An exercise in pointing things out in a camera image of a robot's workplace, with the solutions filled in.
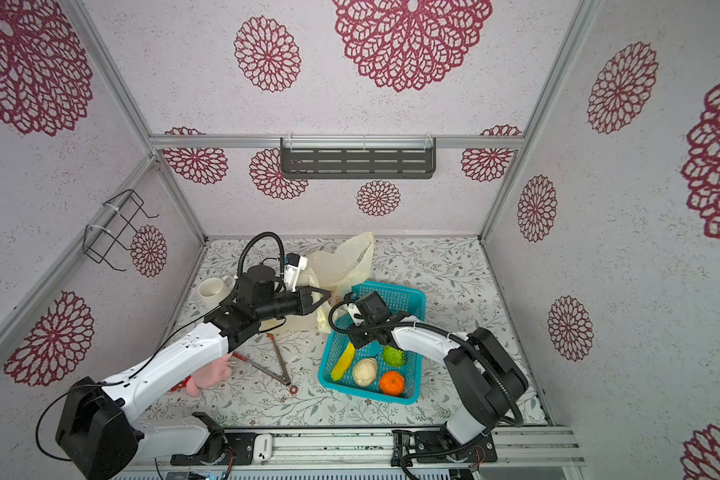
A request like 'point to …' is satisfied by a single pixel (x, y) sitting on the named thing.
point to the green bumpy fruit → (393, 357)
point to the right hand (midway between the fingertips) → (350, 328)
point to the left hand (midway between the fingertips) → (330, 298)
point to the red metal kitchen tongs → (284, 380)
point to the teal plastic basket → (383, 371)
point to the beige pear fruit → (365, 371)
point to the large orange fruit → (392, 383)
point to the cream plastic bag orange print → (336, 272)
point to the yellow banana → (342, 364)
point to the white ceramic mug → (213, 290)
